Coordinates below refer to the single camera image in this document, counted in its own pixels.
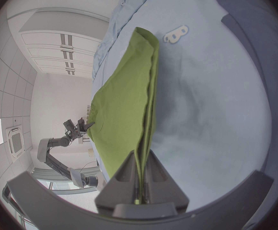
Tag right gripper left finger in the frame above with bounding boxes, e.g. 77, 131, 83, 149
95, 151, 139, 211

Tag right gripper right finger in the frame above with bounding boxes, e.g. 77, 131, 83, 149
145, 151, 189, 211

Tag green shorts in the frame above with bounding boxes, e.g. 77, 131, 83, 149
87, 27, 160, 204

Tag bed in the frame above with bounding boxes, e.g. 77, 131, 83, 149
91, 0, 275, 211

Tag ceiling air conditioner vent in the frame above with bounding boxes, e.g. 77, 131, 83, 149
6, 127, 26, 163

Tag white wardrobe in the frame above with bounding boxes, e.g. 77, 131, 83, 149
7, 7, 111, 77

